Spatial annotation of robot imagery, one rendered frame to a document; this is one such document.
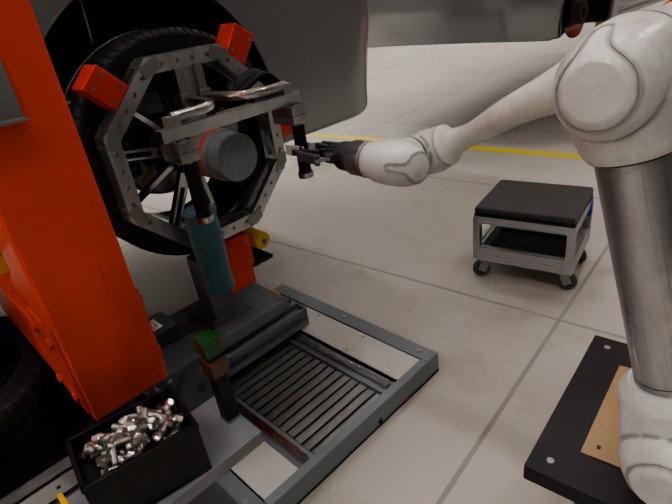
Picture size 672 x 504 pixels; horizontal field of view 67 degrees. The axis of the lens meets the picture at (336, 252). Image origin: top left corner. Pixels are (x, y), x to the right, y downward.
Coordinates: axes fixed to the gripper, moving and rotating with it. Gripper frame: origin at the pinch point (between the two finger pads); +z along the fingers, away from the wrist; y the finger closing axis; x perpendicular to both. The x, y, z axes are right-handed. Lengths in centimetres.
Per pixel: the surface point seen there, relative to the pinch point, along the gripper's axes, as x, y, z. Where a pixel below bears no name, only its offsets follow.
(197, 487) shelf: -39, -69, -39
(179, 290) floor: -83, -2, 108
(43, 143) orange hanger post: 22, -66, -17
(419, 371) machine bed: -76, 12, -27
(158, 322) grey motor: -40, -46, 20
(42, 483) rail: -44, -88, -7
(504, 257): -70, 85, -18
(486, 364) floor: -83, 35, -38
